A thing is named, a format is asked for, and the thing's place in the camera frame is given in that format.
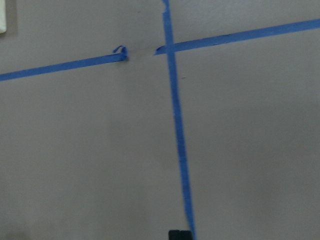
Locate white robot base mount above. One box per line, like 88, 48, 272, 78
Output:
0, 0, 7, 34

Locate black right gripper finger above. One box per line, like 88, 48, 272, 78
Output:
168, 229, 193, 240

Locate blue tape grid lines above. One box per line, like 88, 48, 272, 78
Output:
0, 0, 320, 240

